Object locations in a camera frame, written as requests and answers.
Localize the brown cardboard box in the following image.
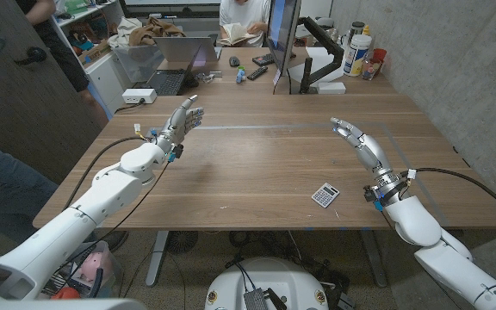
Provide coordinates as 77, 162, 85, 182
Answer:
77, 39, 114, 65

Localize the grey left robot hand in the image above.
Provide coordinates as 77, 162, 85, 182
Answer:
155, 94, 205, 156

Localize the black computer monitor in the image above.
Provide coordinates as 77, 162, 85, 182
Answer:
266, 0, 303, 78

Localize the white paper sheet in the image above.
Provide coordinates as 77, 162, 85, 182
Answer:
288, 46, 346, 85

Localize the black round floor fan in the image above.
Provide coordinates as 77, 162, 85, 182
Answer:
164, 231, 200, 255

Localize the small white box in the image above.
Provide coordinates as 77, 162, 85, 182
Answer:
316, 81, 347, 96

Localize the brown cloth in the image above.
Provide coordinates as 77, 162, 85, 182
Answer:
127, 15, 187, 47

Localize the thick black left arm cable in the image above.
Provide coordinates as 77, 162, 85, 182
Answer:
61, 135, 157, 212

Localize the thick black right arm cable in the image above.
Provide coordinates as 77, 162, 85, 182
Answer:
402, 166, 496, 225

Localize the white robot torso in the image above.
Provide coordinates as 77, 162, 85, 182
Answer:
204, 257, 330, 310

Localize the black door handle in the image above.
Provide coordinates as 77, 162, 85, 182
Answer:
14, 46, 47, 66

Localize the black open laptop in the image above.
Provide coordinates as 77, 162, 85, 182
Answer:
144, 42, 204, 96

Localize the orange object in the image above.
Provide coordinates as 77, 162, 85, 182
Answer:
49, 287, 81, 301

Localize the white pocket calculator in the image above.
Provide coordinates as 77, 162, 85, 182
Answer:
311, 182, 341, 209

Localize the grey metal table leg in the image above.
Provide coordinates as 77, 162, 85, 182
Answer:
359, 227, 389, 288
145, 230, 170, 288

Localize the open book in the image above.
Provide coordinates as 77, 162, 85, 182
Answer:
217, 22, 260, 47

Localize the black keyboard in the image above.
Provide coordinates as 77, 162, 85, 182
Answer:
251, 52, 297, 67

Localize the person in white t-shirt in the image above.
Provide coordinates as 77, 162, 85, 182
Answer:
218, 0, 273, 48

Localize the black remote control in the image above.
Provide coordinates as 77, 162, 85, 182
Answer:
246, 65, 270, 82

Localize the white cloth bag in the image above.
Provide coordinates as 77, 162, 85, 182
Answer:
108, 16, 144, 48

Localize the person in black shorts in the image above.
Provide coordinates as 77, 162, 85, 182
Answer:
15, 0, 110, 130

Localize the white wipes canister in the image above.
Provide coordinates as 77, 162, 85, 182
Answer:
343, 34, 374, 78

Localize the pink piggy bank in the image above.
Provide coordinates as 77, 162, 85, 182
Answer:
79, 251, 114, 283

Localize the white cabinet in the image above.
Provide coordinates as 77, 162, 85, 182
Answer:
82, 49, 124, 115

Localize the silver open laptop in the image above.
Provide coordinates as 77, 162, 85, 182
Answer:
152, 36, 223, 64

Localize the white power strip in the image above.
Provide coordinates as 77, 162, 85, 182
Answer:
121, 88, 158, 105

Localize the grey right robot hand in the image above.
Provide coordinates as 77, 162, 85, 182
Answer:
330, 116, 407, 197

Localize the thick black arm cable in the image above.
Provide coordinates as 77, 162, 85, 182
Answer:
402, 166, 496, 225
61, 135, 157, 212

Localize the clear glass jar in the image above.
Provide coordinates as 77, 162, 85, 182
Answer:
362, 58, 382, 82

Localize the operator in dark jeans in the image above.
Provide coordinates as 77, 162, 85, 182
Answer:
0, 127, 129, 259

